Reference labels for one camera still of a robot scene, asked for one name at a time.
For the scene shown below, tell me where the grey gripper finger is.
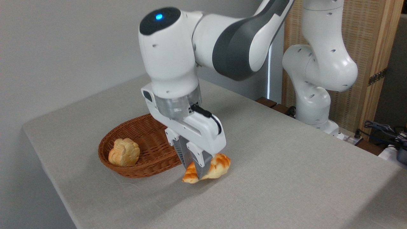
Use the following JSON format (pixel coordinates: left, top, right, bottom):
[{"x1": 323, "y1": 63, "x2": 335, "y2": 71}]
[
  {"x1": 164, "y1": 127, "x2": 191, "y2": 170},
  {"x1": 186, "y1": 142, "x2": 213, "y2": 182}
]

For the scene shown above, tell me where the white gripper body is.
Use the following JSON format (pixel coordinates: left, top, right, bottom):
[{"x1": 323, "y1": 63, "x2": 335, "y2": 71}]
[{"x1": 141, "y1": 83, "x2": 227, "y2": 156}]

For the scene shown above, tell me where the braided golden bread loaf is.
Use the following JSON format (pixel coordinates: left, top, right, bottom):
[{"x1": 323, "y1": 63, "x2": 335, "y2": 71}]
[{"x1": 182, "y1": 153, "x2": 231, "y2": 184}]

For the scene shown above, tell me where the brown wicker oval basket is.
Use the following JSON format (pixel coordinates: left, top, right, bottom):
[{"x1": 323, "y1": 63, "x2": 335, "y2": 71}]
[{"x1": 98, "y1": 113, "x2": 183, "y2": 178}]

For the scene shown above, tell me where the round pale bread roll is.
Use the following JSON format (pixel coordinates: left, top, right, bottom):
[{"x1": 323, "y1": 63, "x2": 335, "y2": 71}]
[{"x1": 108, "y1": 138, "x2": 141, "y2": 167}]

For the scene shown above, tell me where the grey tablecloth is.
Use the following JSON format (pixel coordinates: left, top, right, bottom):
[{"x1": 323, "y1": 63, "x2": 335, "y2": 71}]
[{"x1": 22, "y1": 73, "x2": 407, "y2": 229}]

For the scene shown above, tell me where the black metal screen hinge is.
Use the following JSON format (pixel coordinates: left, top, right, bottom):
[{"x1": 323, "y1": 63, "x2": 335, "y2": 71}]
[{"x1": 368, "y1": 67, "x2": 388, "y2": 87}]

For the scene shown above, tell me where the wooden rattan folding screen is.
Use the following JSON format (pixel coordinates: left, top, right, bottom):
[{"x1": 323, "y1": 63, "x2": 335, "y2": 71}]
[{"x1": 281, "y1": 0, "x2": 404, "y2": 142}]

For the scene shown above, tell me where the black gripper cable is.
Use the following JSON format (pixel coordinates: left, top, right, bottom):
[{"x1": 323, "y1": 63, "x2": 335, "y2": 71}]
[{"x1": 190, "y1": 104, "x2": 223, "y2": 135}]

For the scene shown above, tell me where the blue black cable bundle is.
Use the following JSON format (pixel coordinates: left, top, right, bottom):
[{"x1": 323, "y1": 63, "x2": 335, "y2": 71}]
[{"x1": 363, "y1": 120, "x2": 407, "y2": 150}]

